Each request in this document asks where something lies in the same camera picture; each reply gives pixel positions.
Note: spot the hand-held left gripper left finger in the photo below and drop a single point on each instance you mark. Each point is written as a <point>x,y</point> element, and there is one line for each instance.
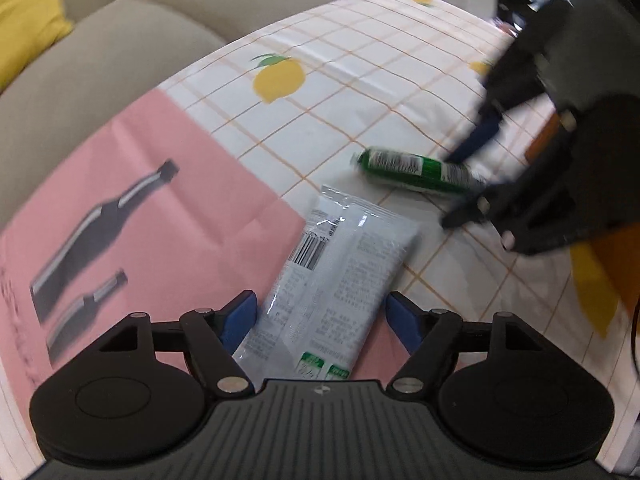
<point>240,316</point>

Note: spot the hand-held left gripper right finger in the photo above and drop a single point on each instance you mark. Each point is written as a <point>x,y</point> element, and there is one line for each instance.
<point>402,320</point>

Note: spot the orange cardboard box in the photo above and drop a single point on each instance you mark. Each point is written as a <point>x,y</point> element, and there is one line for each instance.
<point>620,270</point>

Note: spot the yellow cushion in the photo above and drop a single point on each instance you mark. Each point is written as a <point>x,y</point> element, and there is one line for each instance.
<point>25,20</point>

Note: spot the pink white printed blanket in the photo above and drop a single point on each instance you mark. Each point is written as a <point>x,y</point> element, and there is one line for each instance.
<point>200,200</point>

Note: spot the beige sofa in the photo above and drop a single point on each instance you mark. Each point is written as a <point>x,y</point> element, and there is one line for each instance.
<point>125,60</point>

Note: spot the green snack packet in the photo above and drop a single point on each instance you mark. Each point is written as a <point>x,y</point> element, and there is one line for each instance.
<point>415,170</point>

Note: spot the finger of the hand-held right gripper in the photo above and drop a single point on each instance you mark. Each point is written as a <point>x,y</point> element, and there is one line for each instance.
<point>480,132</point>
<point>470,212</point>

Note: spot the white grey snack packet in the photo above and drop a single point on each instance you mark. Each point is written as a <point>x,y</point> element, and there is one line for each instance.
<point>335,280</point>

